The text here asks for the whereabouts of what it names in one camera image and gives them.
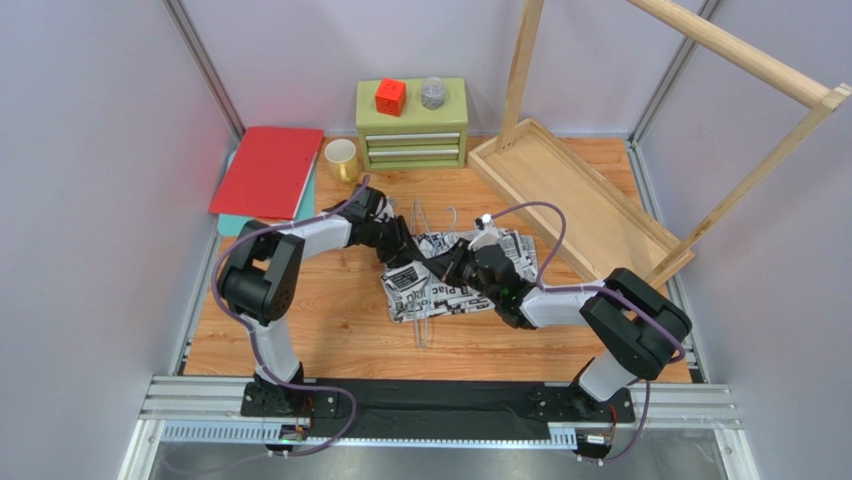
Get newspaper print trousers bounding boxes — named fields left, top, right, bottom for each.
left=381, top=229, right=538, bottom=329

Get green drawer cabinet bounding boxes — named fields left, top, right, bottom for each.
left=355, top=77, right=468, bottom=171

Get red board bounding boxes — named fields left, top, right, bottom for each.
left=208, top=126, right=324, bottom=220

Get clear glass jar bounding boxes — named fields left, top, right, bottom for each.
left=420, top=76, right=446, bottom=110

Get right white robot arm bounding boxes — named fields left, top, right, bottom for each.
left=425, top=240, right=692, bottom=416

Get red cube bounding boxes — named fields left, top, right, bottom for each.
left=374, top=78, right=407, bottom=117

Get wooden clothes rack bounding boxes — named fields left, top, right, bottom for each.
left=467, top=0, right=852, bottom=289

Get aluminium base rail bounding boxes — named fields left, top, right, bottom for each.
left=138, top=376, right=759, bottom=479

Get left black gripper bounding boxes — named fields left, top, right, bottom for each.
left=364, top=213, right=428, bottom=270

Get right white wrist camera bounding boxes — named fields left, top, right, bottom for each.
left=468, top=214, right=500, bottom=251

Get yellow mug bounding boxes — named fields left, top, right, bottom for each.
left=323, top=138, right=359, bottom=183

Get teal cutting board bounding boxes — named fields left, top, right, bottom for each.
left=211, top=148, right=318, bottom=237

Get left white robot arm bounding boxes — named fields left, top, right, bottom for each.
left=211, top=184, right=425, bottom=417

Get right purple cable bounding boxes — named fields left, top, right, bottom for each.
left=482, top=201, right=687, bottom=465

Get blue wire hanger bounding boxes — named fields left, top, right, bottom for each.
left=407, top=199, right=461, bottom=351

